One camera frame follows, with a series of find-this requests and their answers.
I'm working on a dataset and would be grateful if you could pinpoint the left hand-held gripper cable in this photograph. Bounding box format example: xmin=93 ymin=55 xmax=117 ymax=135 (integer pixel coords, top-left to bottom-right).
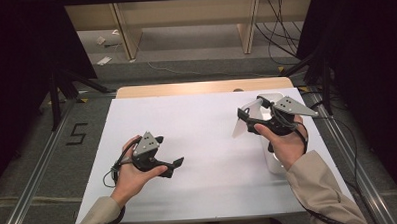
xmin=101 ymin=138 xmax=142 ymax=189

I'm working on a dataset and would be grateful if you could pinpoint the beige wooden shelf unit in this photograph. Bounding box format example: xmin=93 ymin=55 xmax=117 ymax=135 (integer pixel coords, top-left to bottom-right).
xmin=64 ymin=0 xmax=316 ymax=63

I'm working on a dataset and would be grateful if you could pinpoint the black curtain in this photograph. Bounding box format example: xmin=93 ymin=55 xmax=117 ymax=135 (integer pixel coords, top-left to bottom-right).
xmin=0 ymin=0 xmax=102 ymax=197
xmin=294 ymin=0 xmax=397 ymax=202

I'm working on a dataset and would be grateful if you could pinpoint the hand-held gripper cable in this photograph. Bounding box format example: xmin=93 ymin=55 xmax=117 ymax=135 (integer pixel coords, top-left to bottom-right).
xmin=101 ymin=138 xmax=142 ymax=189
xmin=272 ymin=104 xmax=311 ymax=156

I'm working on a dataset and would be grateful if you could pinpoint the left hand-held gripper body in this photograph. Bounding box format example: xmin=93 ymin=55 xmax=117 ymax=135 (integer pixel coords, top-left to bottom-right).
xmin=130 ymin=130 xmax=175 ymax=180

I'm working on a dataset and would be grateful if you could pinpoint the person's left hand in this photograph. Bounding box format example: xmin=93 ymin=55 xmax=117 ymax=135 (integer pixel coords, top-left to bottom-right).
xmin=108 ymin=134 xmax=171 ymax=208

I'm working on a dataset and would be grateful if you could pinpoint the right hand-held gripper cable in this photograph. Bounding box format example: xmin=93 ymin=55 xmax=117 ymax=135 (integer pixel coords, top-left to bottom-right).
xmin=272 ymin=104 xmax=311 ymax=156

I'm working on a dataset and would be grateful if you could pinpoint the black floor cable bundle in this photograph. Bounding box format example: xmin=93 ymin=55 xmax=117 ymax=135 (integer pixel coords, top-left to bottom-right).
xmin=254 ymin=0 xmax=306 ymax=68

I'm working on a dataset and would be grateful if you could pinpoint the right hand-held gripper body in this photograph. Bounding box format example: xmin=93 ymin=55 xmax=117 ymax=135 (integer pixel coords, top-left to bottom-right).
xmin=252 ymin=95 xmax=320 ymax=138

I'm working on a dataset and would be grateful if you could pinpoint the person's right hand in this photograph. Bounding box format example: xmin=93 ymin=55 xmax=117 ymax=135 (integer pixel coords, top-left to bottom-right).
xmin=253 ymin=114 xmax=311 ymax=173

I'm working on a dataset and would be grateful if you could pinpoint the black tripod stand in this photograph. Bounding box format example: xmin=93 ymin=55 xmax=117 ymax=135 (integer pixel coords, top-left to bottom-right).
xmin=46 ymin=66 xmax=118 ymax=131
xmin=278 ymin=43 xmax=335 ymax=118

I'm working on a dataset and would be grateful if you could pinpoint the aluminium floor rail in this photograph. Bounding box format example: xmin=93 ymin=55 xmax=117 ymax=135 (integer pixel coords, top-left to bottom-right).
xmin=305 ymin=84 xmax=397 ymax=224
xmin=0 ymin=99 xmax=81 ymax=224

